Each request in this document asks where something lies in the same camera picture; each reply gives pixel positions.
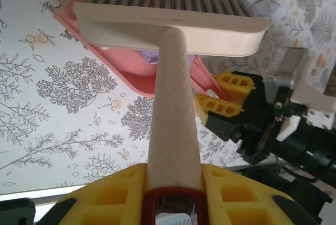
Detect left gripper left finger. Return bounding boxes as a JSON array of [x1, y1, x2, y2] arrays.
[[39, 163, 148, 225]]

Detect pink dustpan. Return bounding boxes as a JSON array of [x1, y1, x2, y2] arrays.
[[53, 0, 233, 103]]

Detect purple paper scrap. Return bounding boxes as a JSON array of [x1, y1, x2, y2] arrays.
[[138, 49, 196, 65]]

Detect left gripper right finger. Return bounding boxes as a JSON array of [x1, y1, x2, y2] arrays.
[[201, 163, 316, 225]]

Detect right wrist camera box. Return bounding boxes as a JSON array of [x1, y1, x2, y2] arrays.
[[265, 47, 336, 141]]

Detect beige hand brush grey bristles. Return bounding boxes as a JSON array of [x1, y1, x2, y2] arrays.
[[72, 0, 270, 225]]

